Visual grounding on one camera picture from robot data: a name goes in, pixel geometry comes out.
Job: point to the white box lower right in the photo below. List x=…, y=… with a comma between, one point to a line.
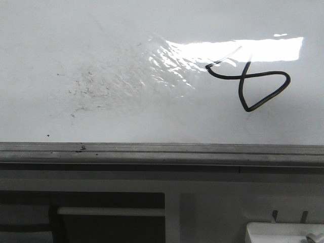
x=283, y=232

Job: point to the white whiteboard surface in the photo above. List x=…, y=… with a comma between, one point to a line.
x=244, y=72

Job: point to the grey aluminium whiteboard frame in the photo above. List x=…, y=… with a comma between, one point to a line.
x=164, y=157

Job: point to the white horizontal bar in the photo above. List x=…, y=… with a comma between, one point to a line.
x=136, y=212

